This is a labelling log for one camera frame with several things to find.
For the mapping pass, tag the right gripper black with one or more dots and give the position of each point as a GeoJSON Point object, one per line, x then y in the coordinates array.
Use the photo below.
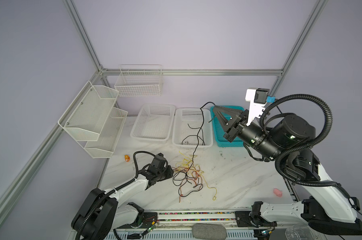
{"type": "Point", "coordinates": [232, 115]}

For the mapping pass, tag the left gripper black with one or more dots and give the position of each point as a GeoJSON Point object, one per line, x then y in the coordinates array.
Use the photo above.
{"type": "Point", "coordinates": [169, 173]}

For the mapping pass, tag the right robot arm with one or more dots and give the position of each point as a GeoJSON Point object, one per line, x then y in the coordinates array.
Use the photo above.
{"type": "Point", "coordinates": [330, 209]}

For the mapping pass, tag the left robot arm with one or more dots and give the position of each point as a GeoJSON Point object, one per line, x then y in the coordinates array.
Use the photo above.
{"type": "Point", "coordinates": [106, 210]}

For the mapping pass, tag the teal plastic basket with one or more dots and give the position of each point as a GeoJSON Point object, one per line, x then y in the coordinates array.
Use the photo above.
{"type": "Point", "coordinates": [219, 134]}

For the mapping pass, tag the middle white plastic basket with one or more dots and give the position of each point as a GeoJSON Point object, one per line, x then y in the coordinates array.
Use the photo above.
{"type": "Point", "coordinates": [192, 128]}

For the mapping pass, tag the white plastic basket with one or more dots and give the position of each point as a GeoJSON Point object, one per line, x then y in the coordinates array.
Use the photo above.
{"type": "Point", "coordinates": [192, 128]}
{"type": "Point", "coordinates": [153, 123]}

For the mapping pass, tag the left white plastic basket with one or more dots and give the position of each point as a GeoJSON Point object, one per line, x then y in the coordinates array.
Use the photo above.
{"type": "Point", "coordinates": [153, 123]}

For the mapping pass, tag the grey fabric pad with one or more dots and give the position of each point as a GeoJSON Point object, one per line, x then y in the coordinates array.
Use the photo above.
{"type": "Point", "coordinates": [209, 232]}

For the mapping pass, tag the white two-tier mesh shelf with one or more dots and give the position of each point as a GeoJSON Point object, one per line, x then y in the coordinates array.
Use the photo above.
{"type": "Point", "coordinates": [94, 121]}

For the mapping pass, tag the pink small toy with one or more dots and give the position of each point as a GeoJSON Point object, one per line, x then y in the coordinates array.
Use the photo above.
{"type": "Point", "coordinates": [278, 192]}

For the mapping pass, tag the clear plastic container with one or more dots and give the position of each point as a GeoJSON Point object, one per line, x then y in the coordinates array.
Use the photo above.
{"type": "Point", "coordinates": [299, 232]}

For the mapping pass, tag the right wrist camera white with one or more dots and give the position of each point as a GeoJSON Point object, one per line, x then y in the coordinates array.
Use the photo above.
{"type": "Point", "coordinates": [258, 98]}

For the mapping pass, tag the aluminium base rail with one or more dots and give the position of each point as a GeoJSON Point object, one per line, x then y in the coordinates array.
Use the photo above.
{"type": "Point", "coordinates": [179, 226]}

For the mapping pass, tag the white wire wall basket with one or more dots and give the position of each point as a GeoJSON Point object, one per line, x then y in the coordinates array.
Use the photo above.
{"type": "Point", "coordinates": [139, 80]}

